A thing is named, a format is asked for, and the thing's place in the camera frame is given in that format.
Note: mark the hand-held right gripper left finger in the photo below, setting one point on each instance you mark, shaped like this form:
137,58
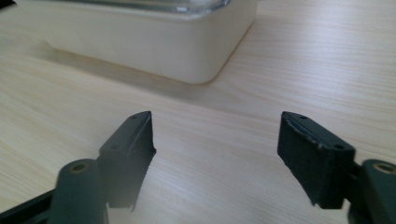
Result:
127,161

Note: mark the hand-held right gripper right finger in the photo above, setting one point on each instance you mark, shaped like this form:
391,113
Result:
314,158

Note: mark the cream plastic container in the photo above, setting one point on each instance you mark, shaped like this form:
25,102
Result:
149,40

